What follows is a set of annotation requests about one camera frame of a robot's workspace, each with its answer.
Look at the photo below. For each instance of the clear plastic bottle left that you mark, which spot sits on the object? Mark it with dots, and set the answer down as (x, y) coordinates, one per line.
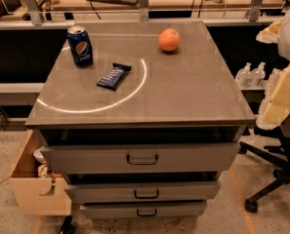
(242, 77)

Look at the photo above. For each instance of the clear plastic bottle right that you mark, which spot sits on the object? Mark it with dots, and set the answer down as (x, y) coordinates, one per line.
(257, 75)

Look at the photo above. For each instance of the grey metal rail frame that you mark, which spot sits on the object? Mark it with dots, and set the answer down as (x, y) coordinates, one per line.
(67, 12)

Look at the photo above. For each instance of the bottom grey drawer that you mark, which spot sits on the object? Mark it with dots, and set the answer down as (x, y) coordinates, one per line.
(148, 209)

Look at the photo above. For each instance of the top grey drawer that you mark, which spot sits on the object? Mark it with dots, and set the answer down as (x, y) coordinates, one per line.
(137, 159)

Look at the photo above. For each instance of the grey drawer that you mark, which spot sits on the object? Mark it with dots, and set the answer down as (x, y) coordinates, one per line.
(137, 159)
(142, 192)
(148, 209)

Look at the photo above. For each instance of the clear plastic bottle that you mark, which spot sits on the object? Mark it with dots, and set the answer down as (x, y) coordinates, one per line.
(242, 77)
(257, 75)

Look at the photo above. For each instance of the orange fruit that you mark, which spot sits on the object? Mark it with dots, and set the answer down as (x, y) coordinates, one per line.
(169, 39)

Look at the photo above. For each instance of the wooden box on floor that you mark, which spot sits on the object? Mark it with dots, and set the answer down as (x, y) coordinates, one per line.
(35, 195)

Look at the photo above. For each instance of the blue Pepsi can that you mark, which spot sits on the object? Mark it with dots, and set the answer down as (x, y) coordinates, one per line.
(80, 45)

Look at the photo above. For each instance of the middle grey drawer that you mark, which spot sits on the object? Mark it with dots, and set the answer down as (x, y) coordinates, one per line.
(142, 192)

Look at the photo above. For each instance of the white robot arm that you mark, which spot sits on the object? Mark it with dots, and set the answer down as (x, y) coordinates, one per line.
(278, 32)

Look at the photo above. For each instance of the dark blue snack bar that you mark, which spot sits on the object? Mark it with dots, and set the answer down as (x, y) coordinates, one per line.
(114, 76)

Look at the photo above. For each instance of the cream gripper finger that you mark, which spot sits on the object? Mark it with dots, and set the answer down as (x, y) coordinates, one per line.
(278, 108)

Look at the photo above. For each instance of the black office chair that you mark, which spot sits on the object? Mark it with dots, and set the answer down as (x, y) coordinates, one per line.
(276, 155)

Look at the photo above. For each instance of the grey drawer cabinet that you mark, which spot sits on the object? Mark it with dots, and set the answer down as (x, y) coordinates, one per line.
(187, 97)

